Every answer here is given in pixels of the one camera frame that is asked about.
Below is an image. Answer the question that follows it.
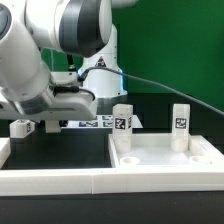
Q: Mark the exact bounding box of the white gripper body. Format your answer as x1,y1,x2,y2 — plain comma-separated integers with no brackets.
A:
0,91,97,121

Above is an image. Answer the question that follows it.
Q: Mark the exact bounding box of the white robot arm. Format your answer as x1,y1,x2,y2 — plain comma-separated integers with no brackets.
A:
0,0,138,120

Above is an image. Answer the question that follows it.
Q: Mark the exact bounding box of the white square table top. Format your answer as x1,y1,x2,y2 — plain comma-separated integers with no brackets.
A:
108,133,224,168

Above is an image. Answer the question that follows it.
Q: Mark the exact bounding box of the white U-shaped obstacle fence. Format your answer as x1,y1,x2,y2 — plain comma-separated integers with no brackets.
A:
0,134,224,197

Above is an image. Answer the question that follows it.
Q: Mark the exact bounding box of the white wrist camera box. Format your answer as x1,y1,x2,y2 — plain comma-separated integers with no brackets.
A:
51,72,79,94

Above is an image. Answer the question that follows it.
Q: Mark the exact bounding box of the white marker base plate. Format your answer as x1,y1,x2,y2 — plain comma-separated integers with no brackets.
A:
66,115,142,129

